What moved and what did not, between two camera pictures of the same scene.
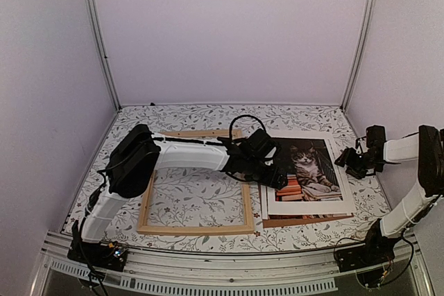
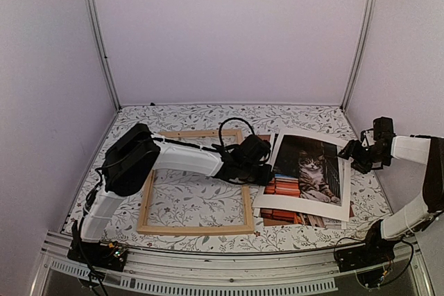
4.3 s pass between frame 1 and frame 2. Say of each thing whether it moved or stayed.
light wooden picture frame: stayed
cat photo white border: stayed
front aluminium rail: stayed
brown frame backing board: moved
